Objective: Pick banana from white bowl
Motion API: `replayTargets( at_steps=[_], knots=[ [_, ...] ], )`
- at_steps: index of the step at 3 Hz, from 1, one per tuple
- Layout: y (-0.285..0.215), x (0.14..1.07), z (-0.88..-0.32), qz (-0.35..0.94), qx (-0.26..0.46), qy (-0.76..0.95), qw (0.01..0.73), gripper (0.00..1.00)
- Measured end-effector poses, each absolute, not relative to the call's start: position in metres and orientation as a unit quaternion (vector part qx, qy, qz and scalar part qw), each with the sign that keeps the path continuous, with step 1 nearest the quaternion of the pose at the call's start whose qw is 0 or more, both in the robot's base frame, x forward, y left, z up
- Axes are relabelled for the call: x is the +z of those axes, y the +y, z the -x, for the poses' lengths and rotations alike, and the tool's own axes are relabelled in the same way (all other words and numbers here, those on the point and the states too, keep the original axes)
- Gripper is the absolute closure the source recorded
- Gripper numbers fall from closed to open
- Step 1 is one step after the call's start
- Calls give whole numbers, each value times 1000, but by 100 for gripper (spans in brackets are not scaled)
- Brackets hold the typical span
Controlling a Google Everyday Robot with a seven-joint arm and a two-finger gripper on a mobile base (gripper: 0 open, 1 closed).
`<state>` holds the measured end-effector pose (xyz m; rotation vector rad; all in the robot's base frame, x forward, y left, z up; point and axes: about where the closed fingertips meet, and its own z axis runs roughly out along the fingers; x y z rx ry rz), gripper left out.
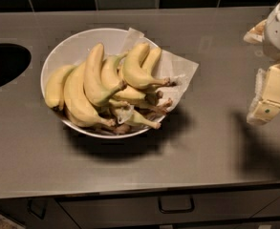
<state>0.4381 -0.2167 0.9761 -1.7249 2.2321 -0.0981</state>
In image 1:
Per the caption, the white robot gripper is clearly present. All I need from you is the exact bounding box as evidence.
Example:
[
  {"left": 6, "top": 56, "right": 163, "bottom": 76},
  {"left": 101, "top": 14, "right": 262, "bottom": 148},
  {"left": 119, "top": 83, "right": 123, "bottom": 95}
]
[{"left": 244, "top": 2, "right": 280, "bottom": 126}]

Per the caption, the greenish yellow banana centre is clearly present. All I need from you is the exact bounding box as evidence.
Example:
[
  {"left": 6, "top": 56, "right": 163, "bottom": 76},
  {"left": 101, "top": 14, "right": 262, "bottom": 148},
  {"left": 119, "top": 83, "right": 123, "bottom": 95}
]
[{"left": 101, "top": 52, "right": 127, "bottom": 92}]

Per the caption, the tall yellow banana centre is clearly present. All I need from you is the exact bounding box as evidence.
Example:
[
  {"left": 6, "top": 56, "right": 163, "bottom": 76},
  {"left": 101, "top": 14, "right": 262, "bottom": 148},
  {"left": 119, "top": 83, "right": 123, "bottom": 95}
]
[{"left": 84, "top": 43, "right": 126, "bottom": 107}]

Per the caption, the black cabinet handle left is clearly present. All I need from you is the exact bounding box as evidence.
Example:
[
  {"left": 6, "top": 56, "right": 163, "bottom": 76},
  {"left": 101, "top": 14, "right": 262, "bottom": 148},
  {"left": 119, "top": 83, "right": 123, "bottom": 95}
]
[{"left": 27, "top": 198, "right": 48, "bottom": 220}]

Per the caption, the black round sink opening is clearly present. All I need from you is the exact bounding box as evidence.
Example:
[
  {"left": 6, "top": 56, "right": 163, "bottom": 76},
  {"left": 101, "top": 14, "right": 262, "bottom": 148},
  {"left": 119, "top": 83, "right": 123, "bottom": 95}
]
[{"left": 0, "top": 43, "right": 32, "bottom": 87}]

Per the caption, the white paper sheet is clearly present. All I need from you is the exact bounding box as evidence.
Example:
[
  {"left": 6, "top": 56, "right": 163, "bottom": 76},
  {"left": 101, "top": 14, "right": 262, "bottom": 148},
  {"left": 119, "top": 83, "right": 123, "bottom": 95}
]
[{"left": 118, "top": 28, "right": 199, "bottom": 111}]

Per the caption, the grey drawer front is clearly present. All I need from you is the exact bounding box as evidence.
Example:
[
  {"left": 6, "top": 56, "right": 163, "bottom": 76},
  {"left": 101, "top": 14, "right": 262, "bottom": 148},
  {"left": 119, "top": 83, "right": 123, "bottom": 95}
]
[{"left": 59, "top": 189, "right": 280, "bottom": 229}]

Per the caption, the black drawer handle centre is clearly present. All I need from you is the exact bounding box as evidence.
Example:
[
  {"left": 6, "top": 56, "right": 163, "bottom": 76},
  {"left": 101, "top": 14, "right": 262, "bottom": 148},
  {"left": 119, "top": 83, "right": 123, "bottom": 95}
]
[{"left": 158, "top": 195, "right": 195, "bottom": 214}]

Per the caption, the long yellow banana front left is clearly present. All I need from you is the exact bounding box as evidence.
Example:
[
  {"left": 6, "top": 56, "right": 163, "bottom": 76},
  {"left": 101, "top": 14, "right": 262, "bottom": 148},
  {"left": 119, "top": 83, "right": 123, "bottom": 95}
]
[{"left": 63, "top": 63, "right": 116, "bottom": 127}]

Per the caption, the white ceramic bowl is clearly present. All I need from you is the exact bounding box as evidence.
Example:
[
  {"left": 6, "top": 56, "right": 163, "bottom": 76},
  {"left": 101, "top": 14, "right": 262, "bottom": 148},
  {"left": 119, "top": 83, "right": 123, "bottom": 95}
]
[{"left": 40, "top": 28, "right": 158, "bottom": 139}]

